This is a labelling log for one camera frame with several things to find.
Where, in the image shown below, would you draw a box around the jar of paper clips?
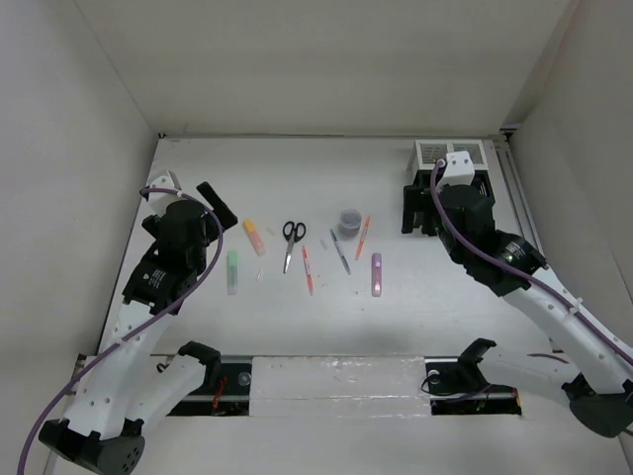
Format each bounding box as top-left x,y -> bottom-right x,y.
338,209 -> 363,238

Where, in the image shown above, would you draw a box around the green highlighter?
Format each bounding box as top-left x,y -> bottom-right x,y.
226,249 -> 238,295

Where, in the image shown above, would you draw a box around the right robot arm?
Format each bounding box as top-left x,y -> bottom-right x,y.
403,185 -> 632,438

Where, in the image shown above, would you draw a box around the orange highlighter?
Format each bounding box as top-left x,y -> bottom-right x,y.
242,219 -> 266,256

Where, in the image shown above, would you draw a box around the red pen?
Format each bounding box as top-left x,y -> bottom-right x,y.
302,245 -> 315,296

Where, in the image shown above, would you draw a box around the aluminium rail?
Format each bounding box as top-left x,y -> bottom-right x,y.
492,132 -> 544,254

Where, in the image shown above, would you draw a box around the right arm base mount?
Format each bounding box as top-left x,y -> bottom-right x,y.
420,338 -> 522,416

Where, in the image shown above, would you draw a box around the orange pen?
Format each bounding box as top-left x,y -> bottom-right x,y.
355,215 -> 372,260

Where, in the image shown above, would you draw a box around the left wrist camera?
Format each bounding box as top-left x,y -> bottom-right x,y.
145,170 -> 182,217

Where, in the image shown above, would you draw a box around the purple highlighter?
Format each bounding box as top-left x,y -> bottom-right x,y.
371,253 -> 383,297

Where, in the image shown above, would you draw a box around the black organizer box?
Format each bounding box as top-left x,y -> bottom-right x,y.
400,170 -> 497,235

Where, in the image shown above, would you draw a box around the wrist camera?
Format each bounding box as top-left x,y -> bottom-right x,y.
145,170 -> 182,217
438,150 -> 475,188

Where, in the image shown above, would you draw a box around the white organizer box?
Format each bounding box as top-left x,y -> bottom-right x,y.
407,139 -> 489,178

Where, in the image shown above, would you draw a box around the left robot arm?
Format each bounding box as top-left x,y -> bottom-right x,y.
31,182 -> 237,474

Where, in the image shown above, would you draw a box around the black handled scissors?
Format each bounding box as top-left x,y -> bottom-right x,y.
282,221 -> 307,274

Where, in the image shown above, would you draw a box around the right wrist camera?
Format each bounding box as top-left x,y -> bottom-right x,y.
438,150 -> 475,188

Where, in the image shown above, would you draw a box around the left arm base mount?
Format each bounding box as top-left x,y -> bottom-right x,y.
169,341 -> 252,417

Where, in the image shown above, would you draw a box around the blue pen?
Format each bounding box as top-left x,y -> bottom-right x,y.
329,229 -> 351,275

